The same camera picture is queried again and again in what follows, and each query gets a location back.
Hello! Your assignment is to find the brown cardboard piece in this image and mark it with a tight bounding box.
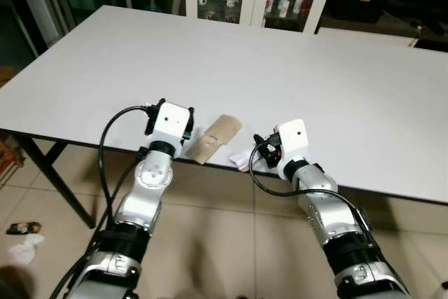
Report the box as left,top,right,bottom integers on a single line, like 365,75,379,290
185,114,244,166

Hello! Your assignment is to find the white paper scrap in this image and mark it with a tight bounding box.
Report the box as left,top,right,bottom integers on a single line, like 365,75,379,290
229,148,257,173

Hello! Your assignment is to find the black metal table leg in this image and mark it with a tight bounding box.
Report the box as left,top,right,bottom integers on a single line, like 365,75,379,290
13,133,97,230

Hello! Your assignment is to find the small white background table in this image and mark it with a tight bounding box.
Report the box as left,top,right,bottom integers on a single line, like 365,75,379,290
317,27,415,49

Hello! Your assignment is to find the dark crumpled snack wrapper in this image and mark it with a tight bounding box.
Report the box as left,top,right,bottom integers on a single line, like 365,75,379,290
6,221,42,236

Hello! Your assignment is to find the white crumpled tissue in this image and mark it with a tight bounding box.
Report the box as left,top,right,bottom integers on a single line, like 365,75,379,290
7,234,45,267

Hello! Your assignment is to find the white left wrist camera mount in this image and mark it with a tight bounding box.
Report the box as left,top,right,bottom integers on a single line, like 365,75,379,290
152,102,193,148

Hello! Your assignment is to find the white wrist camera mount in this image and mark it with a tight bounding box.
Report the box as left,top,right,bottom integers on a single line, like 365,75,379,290
274,118,313,167
152,102,193,148

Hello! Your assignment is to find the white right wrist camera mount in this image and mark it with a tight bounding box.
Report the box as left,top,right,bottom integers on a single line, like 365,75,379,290
274,118,313,167

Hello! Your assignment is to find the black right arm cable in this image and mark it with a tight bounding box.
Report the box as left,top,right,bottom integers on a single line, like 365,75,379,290
248,141,372,238

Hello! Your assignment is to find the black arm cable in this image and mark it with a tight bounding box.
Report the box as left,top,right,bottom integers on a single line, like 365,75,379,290
248,141,372,238
97,105,152,244

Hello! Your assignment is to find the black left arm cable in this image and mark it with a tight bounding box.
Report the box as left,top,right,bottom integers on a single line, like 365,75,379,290
97,105,152,244

